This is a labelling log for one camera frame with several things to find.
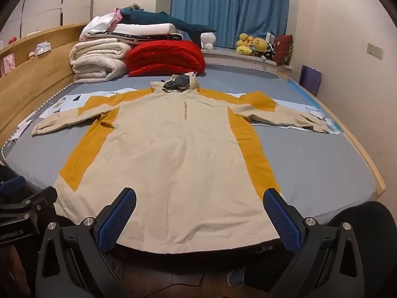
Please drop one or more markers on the purple paper bag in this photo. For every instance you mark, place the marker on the purple paper bag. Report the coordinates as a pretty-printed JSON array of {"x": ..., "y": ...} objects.
[{"x": 310, "y": 79}]

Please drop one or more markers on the printed light blue bed runner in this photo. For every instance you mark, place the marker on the printed light blue bed runner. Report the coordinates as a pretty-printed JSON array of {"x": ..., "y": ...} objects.
[{"x": 73, "y": 101}]

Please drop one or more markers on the white folded bedding stack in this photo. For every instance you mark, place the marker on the white folded bedding stack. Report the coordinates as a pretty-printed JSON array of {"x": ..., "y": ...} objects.
[{"x": 110, "y": 25}]

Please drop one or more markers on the cream folded blanket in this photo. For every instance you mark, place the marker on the cream folded blanket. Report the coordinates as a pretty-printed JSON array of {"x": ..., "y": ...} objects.
[{"x": 98, "y": 61}]

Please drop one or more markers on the blue curtain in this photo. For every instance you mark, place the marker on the blue curtain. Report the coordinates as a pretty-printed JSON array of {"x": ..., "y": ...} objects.
[{"x": 230, "y": 18}]

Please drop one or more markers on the white plush toy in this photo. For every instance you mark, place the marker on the white plush toy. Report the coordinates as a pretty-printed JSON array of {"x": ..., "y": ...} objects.
[{"x": 207, "y": 40}]

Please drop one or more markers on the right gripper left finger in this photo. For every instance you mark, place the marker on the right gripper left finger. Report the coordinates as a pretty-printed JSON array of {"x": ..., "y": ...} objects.
[{"x": 113, "y": 218}]

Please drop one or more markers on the teal plush shark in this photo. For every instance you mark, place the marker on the teal plush shark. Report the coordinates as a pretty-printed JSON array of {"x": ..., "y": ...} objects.
[{"x": 141, "y": 17}]

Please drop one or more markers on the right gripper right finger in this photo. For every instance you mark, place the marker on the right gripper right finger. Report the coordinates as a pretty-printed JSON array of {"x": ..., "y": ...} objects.
[{"x": 286, "y": 219}]

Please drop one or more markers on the grey bed mattress sheet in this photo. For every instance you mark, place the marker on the grey bed mattress sheet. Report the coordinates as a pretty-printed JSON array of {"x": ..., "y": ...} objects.
[{"x": 319, "y": 174}]

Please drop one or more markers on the yellow plush toys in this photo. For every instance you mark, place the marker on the yellow plush toys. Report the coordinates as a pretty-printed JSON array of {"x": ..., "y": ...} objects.
[{"x": 254, "y": 46}]

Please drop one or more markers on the beige and mustard jacket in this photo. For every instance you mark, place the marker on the beige and mustard jacket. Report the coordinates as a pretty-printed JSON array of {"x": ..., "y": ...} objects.
[{"x": 191, "y": 155}]

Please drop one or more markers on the red folded quilt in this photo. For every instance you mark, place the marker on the red folded quilt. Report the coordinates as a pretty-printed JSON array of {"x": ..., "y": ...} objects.
[{"x": 165, "y": 57}]

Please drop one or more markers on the tissue pack on headboard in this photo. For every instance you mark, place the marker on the tissue pack on headboard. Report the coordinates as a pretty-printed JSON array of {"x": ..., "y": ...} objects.
[{"x": 42, "y": 48}]

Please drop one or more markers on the wall light switch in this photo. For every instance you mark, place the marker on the wall light switch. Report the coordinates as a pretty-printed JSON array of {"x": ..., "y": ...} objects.
[{"x": 375, "y": 51}]

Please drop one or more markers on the wooden headboard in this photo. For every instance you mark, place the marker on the wooden headboard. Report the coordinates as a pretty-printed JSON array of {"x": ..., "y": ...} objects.
[{"x": 35, "y": 78}]

